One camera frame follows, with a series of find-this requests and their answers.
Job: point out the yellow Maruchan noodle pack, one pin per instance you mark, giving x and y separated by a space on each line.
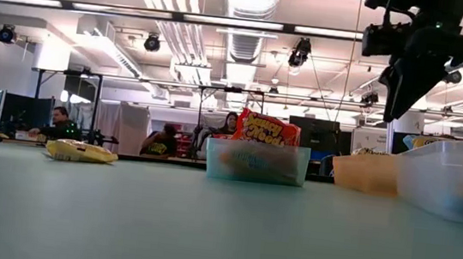
82 152
369 152

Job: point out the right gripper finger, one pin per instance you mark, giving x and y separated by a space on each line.
387 77
413 84

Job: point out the person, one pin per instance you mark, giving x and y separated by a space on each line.
229 125
161 145
61 126

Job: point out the teal plastic bin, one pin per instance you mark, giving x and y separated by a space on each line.
253 166

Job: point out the white cloth partition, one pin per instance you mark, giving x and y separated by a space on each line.
124 129

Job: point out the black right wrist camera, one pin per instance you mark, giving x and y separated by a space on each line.
383 41

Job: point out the green table mat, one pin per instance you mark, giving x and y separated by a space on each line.
220 232

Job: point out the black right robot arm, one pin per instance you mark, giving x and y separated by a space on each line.
421 3

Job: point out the silver ventilation duct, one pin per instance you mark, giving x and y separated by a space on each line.
251 2

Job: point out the black monitor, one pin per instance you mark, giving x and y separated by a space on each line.
26 110
313 134

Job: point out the brown cardboard bin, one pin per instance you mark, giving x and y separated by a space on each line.
365 173

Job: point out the overhead beam with light strips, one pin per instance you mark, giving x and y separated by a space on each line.
67 5

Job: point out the black ceiling spotlight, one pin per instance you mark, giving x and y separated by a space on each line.
152 42
452 76
300 52
6 34

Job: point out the black workstation frame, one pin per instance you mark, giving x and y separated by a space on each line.
95 111
198 122

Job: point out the red Saucy Noods pack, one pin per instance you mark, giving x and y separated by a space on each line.
266 129

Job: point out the blue-edged Maruchan noodle pack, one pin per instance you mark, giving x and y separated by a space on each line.
426 142

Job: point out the clear plastic bin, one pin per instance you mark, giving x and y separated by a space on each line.
446 182

